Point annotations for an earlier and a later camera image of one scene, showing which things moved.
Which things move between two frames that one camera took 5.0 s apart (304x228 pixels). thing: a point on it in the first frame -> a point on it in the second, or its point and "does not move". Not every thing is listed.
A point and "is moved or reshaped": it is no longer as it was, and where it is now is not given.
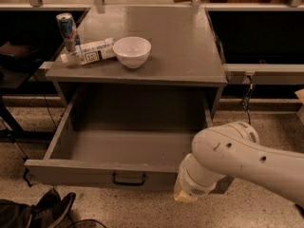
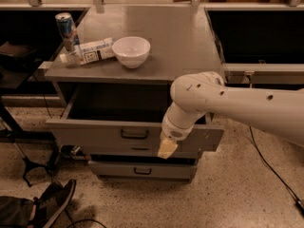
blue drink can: (68, 29) does not move
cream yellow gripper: (194, 187) -> (172, 130)
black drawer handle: (128, 183) -> (134, 137)
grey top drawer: (125, 137) is moved or reshaped
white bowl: (132, 50) does not move
